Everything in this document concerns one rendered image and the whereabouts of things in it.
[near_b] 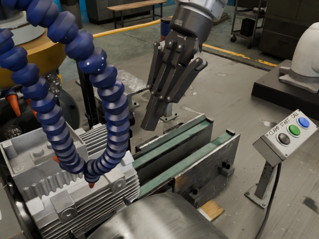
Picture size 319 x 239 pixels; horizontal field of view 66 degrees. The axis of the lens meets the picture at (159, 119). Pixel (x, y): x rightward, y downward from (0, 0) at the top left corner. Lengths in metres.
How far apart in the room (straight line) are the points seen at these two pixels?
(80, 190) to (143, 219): 0.20
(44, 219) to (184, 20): 0.41
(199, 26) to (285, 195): 0.61
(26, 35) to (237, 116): 0.97
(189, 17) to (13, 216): 0.40
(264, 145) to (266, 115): 0.60
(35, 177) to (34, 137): 0.10
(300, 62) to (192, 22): 0.92
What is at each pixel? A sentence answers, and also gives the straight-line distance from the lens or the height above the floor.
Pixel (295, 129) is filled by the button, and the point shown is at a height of 1.07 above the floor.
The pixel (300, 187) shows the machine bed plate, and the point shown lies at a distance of 0.93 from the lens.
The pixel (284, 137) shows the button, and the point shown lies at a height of 1.07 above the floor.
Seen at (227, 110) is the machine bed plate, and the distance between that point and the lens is 1.19.
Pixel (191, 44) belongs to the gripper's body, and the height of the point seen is 1.29.
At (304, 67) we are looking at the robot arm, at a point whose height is 0.98.
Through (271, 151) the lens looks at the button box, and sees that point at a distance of 0.62.
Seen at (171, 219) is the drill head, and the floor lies 1.16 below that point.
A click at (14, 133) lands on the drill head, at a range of 0.67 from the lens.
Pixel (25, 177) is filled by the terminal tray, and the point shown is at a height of 1.13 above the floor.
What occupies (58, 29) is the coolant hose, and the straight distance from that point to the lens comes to 0.17.
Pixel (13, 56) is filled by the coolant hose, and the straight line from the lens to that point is 0.22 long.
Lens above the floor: 1.43
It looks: 35 degrees down
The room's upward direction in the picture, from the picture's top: straight up
